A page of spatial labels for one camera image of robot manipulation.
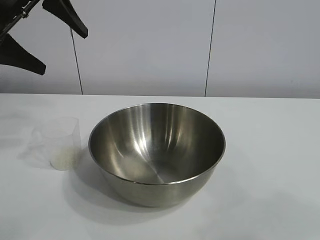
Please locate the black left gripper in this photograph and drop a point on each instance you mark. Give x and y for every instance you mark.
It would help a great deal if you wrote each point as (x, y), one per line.
(17, 21)

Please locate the stainless steel mixing bowl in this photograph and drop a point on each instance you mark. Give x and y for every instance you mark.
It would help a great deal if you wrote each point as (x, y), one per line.
(150, 140)

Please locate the white rice grains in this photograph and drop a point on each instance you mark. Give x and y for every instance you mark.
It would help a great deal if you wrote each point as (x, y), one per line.
(62, 161)

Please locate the clear plastic measuring cup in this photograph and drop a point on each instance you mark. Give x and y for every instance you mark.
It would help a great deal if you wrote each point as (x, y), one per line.
(62, 140)

